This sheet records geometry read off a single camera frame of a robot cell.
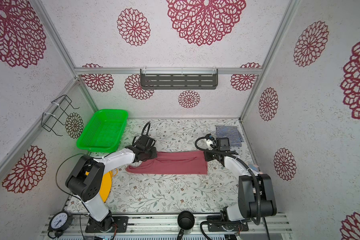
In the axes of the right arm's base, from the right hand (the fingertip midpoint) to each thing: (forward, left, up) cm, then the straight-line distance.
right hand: (206, 149), depth 92 cm
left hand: (-2, +33, -4) cm, 33 cm away
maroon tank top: (-4, +12, -9) cm, 16 cm away
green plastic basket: (+18, +75, -7) cm, 77 cm away
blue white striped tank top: (+15, -22, -6) cm, 27 cm away
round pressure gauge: (-41, +74, -5) cm, 84 cm away
